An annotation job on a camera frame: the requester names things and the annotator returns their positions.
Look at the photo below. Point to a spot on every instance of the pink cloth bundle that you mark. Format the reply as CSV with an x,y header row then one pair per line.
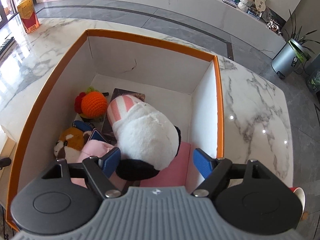
x,y
96,148

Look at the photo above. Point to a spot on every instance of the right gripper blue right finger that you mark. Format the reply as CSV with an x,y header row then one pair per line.
x,y
203,162

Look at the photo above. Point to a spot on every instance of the red yellow drink carton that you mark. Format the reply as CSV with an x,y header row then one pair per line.
x,y
28,15

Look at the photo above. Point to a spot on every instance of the green potted plant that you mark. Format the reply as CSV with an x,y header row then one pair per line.
x,y
297,41

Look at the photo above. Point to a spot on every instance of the pink striped white plush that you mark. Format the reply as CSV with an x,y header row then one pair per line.
x,y
148,142

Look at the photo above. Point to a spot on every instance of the orange crochet fruit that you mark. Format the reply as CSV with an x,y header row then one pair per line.
x,y
91,104

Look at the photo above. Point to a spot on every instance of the pink notebook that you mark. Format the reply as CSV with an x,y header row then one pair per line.
x,y
175,174

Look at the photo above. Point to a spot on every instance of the orange cardboard box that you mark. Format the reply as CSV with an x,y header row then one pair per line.
x,y
155,99

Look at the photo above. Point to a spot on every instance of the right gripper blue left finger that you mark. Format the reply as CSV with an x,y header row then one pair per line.
x,y
109,162

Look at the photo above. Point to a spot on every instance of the red mug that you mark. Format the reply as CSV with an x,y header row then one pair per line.
x,y
300,194

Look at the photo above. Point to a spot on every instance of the dark photo card box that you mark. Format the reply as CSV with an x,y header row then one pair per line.
x,y
120,104

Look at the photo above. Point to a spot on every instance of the silver trash bin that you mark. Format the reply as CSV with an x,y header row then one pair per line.
x,y
289,59

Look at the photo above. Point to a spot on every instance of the brown white plush dog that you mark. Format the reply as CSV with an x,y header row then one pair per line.
x,y
72,141

